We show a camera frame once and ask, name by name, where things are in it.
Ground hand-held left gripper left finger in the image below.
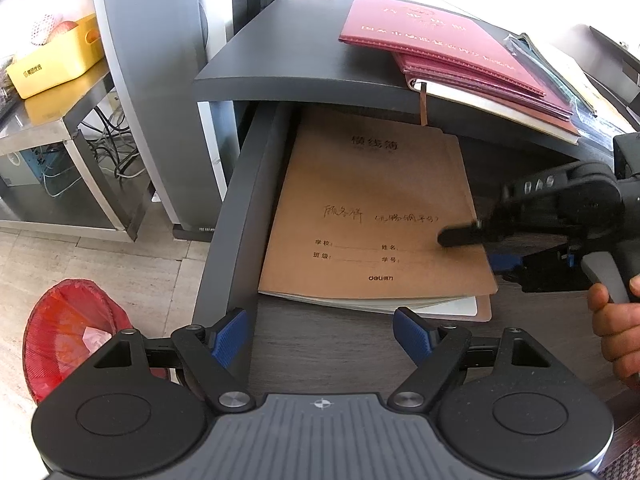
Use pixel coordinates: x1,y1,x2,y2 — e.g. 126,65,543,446
94,308,254,414

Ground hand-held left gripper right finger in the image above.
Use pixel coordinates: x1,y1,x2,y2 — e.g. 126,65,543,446
386,307,547,410

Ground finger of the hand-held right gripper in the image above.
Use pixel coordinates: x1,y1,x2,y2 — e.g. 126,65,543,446
488,247,586,294
438,219,507,249

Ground dark grey drawer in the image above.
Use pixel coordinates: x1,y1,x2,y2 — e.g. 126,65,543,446
192,100,623,401

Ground kraft paper notebook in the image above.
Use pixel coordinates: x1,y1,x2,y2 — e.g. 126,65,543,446
258,109,499,307

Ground person's right hand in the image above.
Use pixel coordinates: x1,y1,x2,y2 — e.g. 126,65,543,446
587,275,640,389

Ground red certificate folder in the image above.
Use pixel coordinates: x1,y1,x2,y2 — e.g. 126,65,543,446
391,51,574,122
338,0,547,99

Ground notebook with brown ribbon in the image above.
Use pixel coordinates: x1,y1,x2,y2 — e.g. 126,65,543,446
404,74,582,147

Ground clear plastic sleeves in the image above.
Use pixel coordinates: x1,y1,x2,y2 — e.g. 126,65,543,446
504,32,622,137

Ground black office device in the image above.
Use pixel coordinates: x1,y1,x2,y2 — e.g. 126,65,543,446
585,25,640,128

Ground red trash bin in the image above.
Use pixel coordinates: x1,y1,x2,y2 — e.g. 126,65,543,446
22,279,172,405

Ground dark grey cabinet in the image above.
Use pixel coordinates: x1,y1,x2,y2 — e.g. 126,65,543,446
193,0,618,163

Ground grey standing appliance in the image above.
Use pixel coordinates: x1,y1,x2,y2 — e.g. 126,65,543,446
91,0,237,242

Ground blue box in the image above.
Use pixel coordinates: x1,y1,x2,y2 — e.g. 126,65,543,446
0,144,47,187

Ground stainless steel table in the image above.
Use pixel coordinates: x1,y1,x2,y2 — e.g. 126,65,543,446
0,59,157,244

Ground yellow plastic basket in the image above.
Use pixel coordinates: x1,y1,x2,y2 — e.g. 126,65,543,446
5,14,107,100

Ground fruit in white foam net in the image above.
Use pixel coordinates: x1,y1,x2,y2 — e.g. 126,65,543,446
29,14,78,45

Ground bundle of cables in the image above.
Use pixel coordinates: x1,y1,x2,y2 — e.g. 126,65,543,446
80,102,148,182

